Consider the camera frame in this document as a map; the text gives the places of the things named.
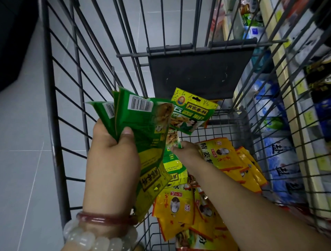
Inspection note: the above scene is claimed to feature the person's left hand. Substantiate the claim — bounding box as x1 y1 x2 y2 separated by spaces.
83 119 141 215

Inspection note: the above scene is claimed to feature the dark red bracelet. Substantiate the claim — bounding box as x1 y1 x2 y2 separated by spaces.
76 210 139 226

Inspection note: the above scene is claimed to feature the row of blue packets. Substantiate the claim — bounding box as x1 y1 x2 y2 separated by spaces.
243 26 306 202

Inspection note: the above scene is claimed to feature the black display base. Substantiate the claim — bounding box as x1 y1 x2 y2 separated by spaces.
0 0 39 91

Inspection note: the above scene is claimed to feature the white bead bracelet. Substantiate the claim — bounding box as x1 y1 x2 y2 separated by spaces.
63 218 139 251

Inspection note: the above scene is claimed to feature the pile of seasoning packets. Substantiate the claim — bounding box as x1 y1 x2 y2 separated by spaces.
152 87 269 251

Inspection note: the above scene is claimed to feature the black plastic cart flap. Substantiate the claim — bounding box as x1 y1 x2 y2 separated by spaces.
147 39 258 101

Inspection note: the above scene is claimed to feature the row of small dark bottles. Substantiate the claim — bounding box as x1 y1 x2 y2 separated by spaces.
305 52 331 140

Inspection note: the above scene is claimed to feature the wooden store shelving with goods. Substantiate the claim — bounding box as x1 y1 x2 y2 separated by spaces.
222 0 331 220

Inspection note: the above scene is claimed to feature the grey wire shopping cart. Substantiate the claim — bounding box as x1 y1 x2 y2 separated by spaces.
39 0 331 251

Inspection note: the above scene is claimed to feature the person's right hand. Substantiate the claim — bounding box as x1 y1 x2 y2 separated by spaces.
172 141 208 169

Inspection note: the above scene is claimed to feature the person's right forearm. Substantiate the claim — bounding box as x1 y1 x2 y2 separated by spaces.
191 160 331 251

